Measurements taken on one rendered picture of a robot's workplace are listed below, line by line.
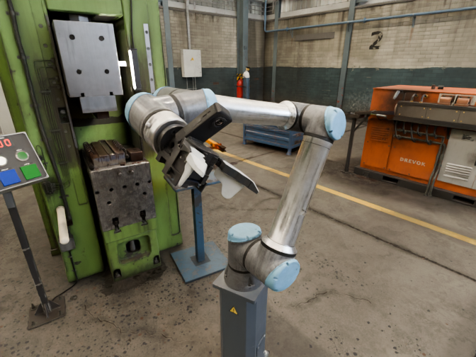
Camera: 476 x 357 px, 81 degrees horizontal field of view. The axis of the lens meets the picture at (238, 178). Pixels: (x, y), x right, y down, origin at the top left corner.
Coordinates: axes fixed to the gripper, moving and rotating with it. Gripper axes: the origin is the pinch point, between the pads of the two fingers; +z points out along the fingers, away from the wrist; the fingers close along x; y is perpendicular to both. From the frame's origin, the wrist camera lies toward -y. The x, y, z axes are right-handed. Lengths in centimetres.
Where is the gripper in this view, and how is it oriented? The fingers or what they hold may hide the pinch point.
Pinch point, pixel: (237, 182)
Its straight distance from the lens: 45.8
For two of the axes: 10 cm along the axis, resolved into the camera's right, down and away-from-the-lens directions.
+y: -5.3, 8.3, 1.8
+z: 6.1, 5.2, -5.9
